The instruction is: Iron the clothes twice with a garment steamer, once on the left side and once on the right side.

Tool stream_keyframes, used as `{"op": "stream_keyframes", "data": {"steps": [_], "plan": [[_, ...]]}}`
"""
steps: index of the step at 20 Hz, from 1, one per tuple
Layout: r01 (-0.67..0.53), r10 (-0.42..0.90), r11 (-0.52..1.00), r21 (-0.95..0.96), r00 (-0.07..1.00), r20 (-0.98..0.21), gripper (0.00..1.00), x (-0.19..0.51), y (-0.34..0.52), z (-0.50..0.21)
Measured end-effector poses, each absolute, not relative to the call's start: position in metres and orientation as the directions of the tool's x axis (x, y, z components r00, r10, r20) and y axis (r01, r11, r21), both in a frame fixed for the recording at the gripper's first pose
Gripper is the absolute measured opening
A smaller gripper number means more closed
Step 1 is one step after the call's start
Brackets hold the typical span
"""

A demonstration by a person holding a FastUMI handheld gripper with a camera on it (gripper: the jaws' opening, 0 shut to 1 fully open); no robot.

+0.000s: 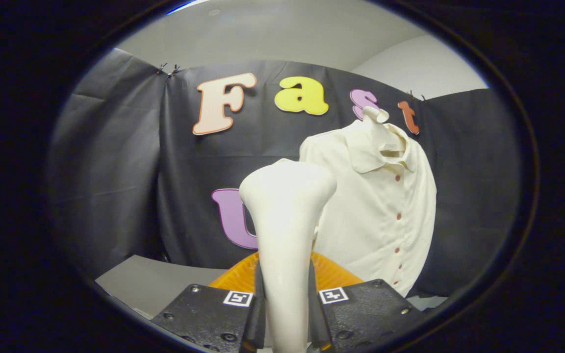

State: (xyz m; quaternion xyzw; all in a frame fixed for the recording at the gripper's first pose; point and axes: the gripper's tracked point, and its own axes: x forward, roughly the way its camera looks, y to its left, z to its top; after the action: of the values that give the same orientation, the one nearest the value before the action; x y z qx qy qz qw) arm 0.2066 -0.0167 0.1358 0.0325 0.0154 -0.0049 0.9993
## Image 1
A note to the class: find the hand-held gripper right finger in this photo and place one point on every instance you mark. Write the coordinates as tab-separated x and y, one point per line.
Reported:
366	314

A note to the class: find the cream garment steamer head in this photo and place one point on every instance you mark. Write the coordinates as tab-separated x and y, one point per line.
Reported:
285	220

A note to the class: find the black backdrop cloth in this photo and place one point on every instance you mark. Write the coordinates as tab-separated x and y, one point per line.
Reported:
115	171

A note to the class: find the cream button-up shirt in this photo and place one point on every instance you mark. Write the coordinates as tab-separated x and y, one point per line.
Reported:
385	220

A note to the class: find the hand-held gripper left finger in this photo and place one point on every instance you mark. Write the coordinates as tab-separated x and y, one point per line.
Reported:
204	314

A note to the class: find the grey cabinet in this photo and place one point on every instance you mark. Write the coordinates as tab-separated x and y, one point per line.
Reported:
155	284

